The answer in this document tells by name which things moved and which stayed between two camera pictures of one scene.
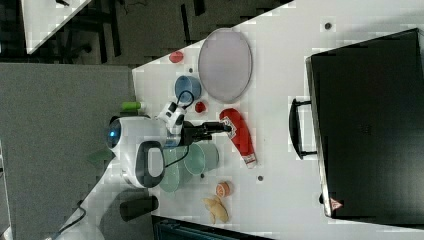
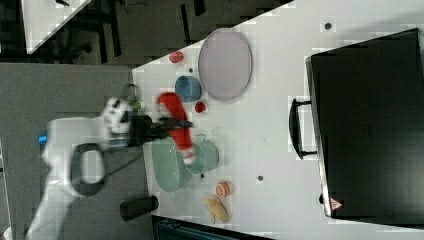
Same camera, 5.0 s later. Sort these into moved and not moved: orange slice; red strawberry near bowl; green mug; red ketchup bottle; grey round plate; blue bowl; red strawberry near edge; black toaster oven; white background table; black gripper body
Moved: red ketchup bottle; black gripper body
Not moved: blue bowl; red strawberry near edge; black toaster oven; green mug; orange slice; red strawberry near bowl; grey round plate; white background table
